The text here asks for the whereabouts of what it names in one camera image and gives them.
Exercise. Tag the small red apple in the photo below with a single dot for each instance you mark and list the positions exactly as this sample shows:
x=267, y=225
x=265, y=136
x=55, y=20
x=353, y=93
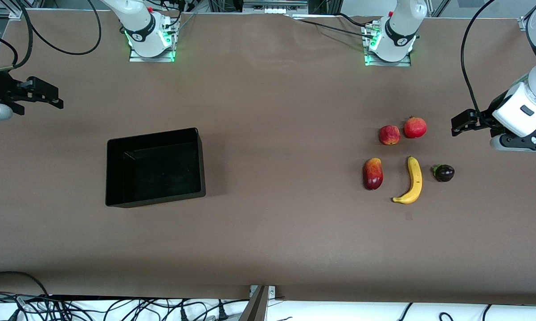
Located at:
x=389, y=134

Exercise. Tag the black plastic box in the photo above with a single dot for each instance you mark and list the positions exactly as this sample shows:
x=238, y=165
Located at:
x=156, y=171

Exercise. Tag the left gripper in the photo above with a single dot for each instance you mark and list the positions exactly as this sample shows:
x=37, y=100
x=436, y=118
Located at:
x=484, y=119

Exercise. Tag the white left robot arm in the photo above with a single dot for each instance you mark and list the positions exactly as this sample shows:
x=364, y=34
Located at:
x=401, y=31

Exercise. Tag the yellow banana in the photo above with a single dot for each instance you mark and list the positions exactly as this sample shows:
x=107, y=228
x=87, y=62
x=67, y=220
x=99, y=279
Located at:
x=415, y=178

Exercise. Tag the red pomegranate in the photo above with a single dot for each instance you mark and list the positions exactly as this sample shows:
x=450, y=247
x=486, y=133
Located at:
x=415, y=127

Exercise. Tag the red yellow mango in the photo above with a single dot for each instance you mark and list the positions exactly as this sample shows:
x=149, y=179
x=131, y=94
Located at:
x=373, y=174

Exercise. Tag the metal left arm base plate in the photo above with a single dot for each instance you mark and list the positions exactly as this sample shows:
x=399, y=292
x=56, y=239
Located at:
x=406, y=62

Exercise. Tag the grey connector strip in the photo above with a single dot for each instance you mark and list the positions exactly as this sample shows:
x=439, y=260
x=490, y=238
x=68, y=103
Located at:
x=272, y=5

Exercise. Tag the dark metal post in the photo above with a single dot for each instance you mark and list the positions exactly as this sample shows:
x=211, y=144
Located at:
x=255, y=307

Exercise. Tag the dark purple mangosteen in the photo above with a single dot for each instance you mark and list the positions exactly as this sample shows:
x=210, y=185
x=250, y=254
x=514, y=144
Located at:
x=444, y=173

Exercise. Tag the small metal table bracket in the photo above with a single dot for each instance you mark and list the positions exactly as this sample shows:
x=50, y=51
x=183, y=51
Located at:
x=272, y=292

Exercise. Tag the aluminium frame corner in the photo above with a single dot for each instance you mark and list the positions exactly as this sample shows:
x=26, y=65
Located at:
x=14, y=13

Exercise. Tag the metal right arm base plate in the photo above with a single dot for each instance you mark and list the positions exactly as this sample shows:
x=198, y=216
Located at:
x=169, y=55

